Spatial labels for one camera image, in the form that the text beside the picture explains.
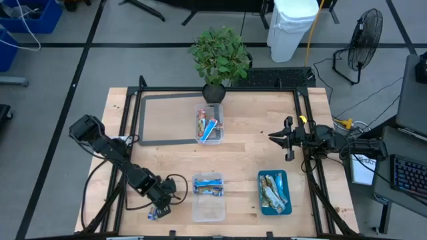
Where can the blue storage bin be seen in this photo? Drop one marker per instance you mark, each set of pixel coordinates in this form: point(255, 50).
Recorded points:
point(6, 53)
point(50, 20)

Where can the black plant pot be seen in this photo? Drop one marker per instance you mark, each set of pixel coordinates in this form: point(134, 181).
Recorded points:
point(214, 95)

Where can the yellow clamp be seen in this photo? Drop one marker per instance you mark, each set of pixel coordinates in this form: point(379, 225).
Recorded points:
point(303, 118)

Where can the black perforated floor mat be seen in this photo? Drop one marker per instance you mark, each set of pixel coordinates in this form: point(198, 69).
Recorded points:
point(277, 77)

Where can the black chair base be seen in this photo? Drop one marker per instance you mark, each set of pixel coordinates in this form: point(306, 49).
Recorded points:
point(4, 111)

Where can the teal plastic bin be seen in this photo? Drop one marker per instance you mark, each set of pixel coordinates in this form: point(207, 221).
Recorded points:
point(287, 210)

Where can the green brown granola bar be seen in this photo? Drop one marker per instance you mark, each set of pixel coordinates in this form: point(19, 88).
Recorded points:
point(263, 190)

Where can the black stand leg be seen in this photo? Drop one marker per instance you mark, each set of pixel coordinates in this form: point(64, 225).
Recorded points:
point(143, 8)

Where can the grey desk top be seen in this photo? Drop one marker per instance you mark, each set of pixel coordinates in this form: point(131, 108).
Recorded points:
point(412, 100)

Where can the black backlit keyboard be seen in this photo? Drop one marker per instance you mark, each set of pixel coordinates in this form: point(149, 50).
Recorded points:
point(410, 175)

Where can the black desk device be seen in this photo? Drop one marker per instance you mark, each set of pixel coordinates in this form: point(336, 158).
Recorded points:
point(422, 68)

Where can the green white granola bar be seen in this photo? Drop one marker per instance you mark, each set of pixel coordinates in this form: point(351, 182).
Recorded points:
point(273, 200)

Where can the clear plastic bin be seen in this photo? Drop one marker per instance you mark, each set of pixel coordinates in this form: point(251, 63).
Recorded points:
point(210, 106)
point(208, 210)

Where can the black aluminium table frame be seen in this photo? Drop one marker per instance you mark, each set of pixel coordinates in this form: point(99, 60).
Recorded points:
point(267, 89)

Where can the green leafy plant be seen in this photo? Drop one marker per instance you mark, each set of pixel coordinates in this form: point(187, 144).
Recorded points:
point(218, 56)

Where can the black floor fan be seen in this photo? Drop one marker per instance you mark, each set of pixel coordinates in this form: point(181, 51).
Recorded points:
point(365, 40)

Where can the grey rectangular frame mat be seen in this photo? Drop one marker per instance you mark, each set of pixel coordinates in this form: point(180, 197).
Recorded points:
point(166, 142)

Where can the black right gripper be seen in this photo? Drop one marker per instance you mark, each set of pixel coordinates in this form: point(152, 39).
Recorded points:
point(298, 137)

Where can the blue red granola bar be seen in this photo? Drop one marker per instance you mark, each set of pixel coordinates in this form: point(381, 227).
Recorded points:
point(208, 130)

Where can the yellow power plug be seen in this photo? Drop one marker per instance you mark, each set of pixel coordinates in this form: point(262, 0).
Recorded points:
point(347, 123)

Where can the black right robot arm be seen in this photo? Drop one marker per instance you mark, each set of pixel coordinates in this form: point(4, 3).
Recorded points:
point(362, 146)

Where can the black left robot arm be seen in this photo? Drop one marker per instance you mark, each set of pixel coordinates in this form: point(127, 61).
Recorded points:
point(100, 143)

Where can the white paper sign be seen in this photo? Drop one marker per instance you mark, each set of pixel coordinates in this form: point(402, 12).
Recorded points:
point(362, 173)

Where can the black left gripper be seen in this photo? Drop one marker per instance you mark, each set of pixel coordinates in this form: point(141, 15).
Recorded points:
point(164, 193)

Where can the grey floor bar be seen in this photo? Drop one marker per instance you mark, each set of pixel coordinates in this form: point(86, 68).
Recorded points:
point(13, 81)

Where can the white trash bin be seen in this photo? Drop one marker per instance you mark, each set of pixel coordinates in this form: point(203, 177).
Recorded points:
point(290, 33)

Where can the dark grey desk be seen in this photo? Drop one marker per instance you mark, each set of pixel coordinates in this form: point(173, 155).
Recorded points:
point(383, 186)

